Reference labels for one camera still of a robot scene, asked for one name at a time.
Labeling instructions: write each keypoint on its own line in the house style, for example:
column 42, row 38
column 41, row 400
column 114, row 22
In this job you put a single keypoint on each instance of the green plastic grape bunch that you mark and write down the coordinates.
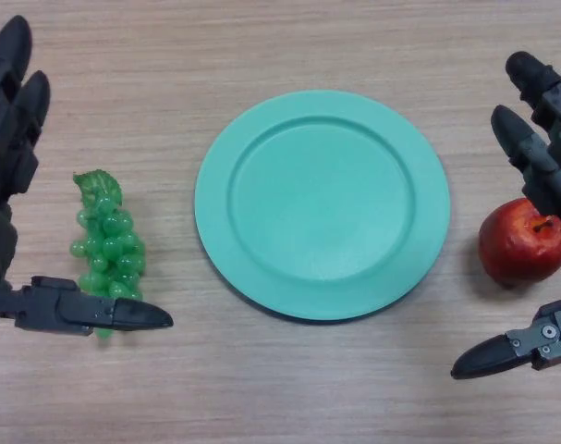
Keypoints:
column 113, row 240

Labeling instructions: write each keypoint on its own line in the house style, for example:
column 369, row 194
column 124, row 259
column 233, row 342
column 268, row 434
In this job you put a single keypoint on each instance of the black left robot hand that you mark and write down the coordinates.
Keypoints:
column 3, row 139

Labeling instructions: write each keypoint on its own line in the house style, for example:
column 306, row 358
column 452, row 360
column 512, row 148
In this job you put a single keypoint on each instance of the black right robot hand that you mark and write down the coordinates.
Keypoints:
column 550, row 157

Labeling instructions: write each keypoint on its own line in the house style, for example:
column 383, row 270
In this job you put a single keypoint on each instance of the green round plate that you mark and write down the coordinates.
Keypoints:
column 321, row 208

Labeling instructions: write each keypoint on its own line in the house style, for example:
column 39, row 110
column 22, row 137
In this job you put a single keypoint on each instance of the red apple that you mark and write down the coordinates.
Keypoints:
column 515, row 250

